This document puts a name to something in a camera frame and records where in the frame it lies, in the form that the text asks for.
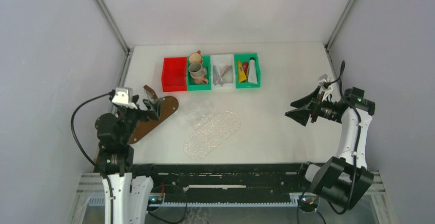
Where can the clear acrylic holder box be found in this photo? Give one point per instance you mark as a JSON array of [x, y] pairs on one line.
[[198, 115]]

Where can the right circuit board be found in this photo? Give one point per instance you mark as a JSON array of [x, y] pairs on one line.
[[308, 203]]

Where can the red toothpaste tube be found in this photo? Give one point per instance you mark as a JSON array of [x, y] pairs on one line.
[[245, 66]]

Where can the pink toothbrush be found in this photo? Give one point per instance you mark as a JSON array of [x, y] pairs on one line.
[[219, 80]]

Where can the brown wooden oval tray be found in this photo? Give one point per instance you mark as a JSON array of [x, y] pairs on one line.
[[169, 106]]

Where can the black front rail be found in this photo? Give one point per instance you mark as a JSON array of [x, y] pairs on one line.
[[226, 183]]

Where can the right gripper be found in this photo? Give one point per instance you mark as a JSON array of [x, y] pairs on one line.
[[301, 115]]

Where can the green bin with cups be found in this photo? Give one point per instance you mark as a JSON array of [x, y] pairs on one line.
[[191, 86]]

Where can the circuit board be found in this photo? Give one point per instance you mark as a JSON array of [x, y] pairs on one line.
[[155, 200], [308, 203]]

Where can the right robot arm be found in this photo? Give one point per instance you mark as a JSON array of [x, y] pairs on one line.
[[344, 178]]

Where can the beige cup orange handle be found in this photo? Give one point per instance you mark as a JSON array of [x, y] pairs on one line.
[[195, 57]]

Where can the white toothpaste tube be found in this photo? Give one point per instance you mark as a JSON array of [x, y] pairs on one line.
[[252, 76]]

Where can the yellow toothpaste tube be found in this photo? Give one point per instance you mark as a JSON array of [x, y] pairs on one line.
[[241, 76]]

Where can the white translucent bin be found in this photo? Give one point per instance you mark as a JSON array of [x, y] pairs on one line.
[[220, 60]]

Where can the grey ceramic mug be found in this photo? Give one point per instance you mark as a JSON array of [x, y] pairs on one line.
[[197, 70]]

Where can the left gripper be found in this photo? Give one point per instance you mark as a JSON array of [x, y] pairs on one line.
[[153, 112]]

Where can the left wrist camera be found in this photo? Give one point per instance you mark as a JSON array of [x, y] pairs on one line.
[[123, 96]]

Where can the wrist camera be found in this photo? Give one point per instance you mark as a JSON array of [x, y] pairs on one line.
[[325, 83], [123, 96]]

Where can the clear textured oval tray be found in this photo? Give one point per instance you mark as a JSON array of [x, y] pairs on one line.
[[211, 135]]

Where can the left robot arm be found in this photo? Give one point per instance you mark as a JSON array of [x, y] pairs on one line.
[[115, 158]]

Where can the green bin with toothpaste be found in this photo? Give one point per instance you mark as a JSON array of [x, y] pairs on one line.
[[244, 57]]

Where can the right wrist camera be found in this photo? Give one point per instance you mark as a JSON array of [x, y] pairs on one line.
[[325, 83]]

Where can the left circuit board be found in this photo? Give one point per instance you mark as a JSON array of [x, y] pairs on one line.
[[155, 200]]

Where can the clear holder with wooden ends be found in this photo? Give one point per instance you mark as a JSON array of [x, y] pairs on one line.
[[146, 96]]

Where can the red plastic bin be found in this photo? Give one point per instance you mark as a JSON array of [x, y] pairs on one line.
[[174, 71]]

